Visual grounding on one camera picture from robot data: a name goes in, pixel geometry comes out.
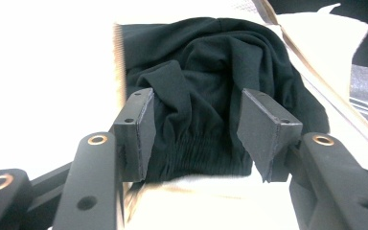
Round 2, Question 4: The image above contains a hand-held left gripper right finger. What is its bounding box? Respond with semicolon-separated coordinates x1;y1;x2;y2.
236;87;304;184

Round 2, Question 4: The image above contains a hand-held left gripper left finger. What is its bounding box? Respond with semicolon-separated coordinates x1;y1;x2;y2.
109;87;157;183

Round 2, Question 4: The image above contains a black garment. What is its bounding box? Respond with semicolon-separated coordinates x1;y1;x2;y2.
121;17;331;184

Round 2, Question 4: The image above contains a cream mesh laundry bag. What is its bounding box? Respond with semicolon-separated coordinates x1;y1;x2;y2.
0;0;368;230

